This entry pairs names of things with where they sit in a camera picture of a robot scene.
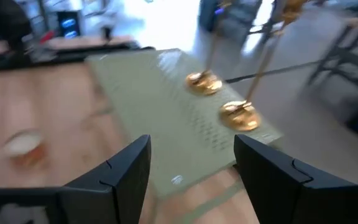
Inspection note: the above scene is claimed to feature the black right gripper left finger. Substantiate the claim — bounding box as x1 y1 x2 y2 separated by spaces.
0 134 152 224

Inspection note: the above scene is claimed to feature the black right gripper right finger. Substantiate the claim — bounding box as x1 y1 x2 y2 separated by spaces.
234 134 358 224

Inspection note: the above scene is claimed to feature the gold candlestick holder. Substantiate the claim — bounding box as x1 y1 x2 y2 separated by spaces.
218 0 309 132
184 0 233 96

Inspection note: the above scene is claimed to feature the candle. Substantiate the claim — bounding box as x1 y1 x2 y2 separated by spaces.
1 128 48 171

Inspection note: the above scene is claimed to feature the green perforated metal shelf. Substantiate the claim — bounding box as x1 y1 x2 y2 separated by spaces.
85 48 285 224

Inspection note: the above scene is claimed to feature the black device with blue lights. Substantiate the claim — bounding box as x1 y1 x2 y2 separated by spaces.
57 11 81 39

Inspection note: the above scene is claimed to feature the computer case with blue light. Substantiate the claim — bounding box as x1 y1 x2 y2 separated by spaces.
198 0 230 34

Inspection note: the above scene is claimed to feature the black metal furniture frame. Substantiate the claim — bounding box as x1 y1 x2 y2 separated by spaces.
306 17 358 144

